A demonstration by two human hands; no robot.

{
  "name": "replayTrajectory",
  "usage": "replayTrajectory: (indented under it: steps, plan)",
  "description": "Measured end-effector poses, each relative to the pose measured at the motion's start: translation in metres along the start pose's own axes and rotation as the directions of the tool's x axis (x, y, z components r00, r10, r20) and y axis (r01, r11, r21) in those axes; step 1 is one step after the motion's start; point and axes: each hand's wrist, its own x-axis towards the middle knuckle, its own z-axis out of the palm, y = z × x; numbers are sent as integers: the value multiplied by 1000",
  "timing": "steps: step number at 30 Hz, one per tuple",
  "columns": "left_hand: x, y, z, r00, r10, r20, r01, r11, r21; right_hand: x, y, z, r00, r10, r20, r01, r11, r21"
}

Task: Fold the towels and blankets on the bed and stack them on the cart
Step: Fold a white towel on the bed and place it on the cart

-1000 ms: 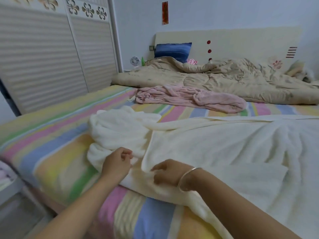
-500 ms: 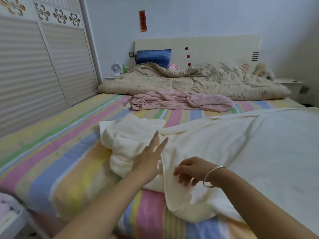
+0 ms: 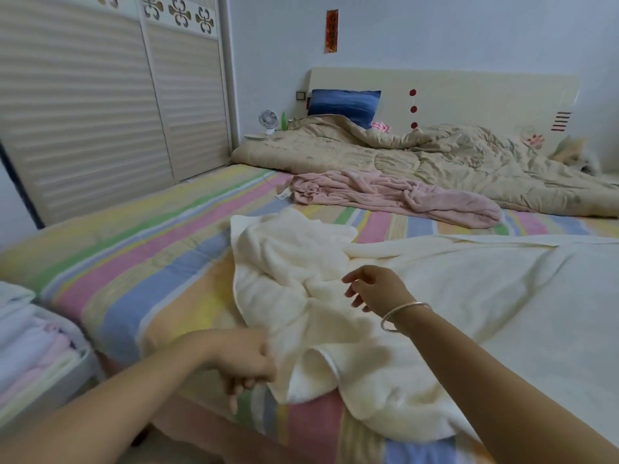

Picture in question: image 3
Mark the white headboard with red dots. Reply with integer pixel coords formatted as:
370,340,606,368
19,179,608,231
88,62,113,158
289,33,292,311
304,67,582,155

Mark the white plastic shelf cart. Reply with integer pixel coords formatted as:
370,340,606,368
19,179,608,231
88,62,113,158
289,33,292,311
0,304,106,436

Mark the silver bracelet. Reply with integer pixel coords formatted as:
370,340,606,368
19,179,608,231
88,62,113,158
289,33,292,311
380,301,433,334

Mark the pink fleece blanket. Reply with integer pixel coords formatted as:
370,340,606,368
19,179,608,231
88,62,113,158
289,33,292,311
280,169,504,230

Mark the cream fleece blanket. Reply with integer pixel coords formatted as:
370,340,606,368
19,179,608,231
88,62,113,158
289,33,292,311
229,206,619,449

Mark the person's left hand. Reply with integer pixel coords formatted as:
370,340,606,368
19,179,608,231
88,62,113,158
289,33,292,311
198,328,279,414

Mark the blue pillow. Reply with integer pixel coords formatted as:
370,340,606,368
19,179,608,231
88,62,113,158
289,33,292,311
306,88,382,130

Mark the cream plush toy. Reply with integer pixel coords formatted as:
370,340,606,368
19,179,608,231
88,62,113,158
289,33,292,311
551,138,603,177

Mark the beige quilt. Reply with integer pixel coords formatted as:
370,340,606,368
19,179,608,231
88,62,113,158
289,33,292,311
230,113,619,218

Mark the striped pastel bed sheet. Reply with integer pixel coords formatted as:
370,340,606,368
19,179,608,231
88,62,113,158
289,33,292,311
0,164,619,464

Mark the person's right hand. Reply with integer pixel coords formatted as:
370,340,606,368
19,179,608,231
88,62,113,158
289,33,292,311
341,264,419,320

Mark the person's left forearm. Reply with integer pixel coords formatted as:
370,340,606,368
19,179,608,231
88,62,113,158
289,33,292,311
0,333,222,464

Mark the person's right forearm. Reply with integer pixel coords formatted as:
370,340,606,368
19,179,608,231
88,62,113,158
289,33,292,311
395,306,619,464

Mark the red wall hanging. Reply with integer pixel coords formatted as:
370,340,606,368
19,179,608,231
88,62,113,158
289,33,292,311
325,9,340,54

